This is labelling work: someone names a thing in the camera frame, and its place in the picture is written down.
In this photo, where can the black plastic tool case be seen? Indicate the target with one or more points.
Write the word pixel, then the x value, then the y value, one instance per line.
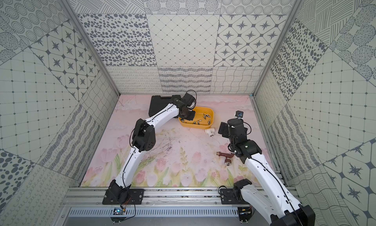
pixel 158 103

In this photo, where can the red brown pipe fitting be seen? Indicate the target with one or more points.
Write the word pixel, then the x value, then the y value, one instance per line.
pixel 228 157

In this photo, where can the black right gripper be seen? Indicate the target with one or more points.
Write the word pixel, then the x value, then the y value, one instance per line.
pixel 224 127

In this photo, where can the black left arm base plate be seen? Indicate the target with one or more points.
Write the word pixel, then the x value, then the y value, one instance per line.
pixel 116 194

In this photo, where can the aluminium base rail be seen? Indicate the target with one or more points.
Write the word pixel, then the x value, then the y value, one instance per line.
pixel 151 196

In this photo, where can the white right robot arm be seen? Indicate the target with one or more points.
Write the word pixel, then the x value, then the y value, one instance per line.
pixel 277 205

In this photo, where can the white pipe tee fitting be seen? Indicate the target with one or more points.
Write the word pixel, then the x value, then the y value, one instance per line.
pixel 210 132

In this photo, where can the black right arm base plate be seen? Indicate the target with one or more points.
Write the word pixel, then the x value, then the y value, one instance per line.
pixel 233 195

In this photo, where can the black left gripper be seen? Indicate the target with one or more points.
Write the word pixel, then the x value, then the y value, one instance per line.
pixel 189 114

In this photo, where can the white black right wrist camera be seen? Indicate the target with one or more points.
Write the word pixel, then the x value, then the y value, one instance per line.
pixel 239 114

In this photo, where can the yellow plastic storage box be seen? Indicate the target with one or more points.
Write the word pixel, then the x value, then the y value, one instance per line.
pixel 199 111

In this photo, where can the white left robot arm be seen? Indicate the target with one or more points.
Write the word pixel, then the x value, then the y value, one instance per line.
pixel 143 140

